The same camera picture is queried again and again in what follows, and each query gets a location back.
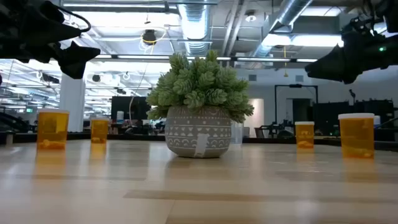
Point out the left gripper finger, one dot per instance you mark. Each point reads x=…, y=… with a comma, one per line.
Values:
x=76, y=60
x=34, y=25

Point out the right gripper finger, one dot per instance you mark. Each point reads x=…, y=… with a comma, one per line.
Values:
x=335, y=67
x=367, y=32

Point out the orange pill bottle white cap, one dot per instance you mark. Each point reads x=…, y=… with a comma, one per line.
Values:
x=99, y=132
x=53, y=130
x=304, y=135
x=356, y=137

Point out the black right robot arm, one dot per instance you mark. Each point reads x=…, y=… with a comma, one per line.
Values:
x=392, y=15

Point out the white plastic bottle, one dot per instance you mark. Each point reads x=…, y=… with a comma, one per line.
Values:
x=377, y=122

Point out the white cylinder canister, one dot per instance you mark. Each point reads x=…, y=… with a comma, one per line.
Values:
x=120, y=117

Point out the black round ceiling device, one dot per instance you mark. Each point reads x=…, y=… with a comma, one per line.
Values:
x=149, y=36

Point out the dark machine on bench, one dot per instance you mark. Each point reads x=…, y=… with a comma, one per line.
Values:
x=273, y=130

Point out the white round ceiling detector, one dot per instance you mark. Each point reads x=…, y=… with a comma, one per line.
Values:
x=250, y=17

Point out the green succulent in grey pot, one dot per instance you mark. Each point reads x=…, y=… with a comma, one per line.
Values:
x=199, y=133

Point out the black dome ceiling camera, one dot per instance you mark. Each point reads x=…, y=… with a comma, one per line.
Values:
x=96, y=78

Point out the black camera on stand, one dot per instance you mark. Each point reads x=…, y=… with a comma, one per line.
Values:
x=352, y=94

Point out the black gantry frame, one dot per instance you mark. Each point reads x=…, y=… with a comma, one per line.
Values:
x=295, y=86

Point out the silver slanted ceiling duct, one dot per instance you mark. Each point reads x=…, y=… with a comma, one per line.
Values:
x=292, y=9

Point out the silver ribbed ceiling duct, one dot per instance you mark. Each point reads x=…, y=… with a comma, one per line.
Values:
x=195, y=25

